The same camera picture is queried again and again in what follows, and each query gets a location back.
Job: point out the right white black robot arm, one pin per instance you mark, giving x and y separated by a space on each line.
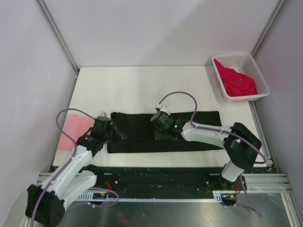
241 145

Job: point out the white plastic basket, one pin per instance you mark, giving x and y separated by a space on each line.
242 63

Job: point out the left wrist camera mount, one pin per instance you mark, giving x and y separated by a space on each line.
104 114

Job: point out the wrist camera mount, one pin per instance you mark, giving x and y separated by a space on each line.
162 108
104 114

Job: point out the aluminium frame post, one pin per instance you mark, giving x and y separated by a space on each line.
276 13
57 34

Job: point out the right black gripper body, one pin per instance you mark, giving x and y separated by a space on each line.
161 134

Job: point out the right aluminium frame post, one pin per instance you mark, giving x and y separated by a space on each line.
276 13

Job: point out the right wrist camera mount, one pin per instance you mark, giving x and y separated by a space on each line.
162 108

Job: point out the red crumpled t shirt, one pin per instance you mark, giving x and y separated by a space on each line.
235 83

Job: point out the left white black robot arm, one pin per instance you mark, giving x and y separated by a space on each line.
48 201

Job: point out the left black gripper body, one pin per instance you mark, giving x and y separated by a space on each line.
105 135

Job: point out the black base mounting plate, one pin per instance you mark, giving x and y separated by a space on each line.
162 183

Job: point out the black t shirt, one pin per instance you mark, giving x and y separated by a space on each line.
140 137

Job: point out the pink folded t shirt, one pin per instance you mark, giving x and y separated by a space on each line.
75 126

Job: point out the left aluminium frame post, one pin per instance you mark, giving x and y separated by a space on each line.
57 34

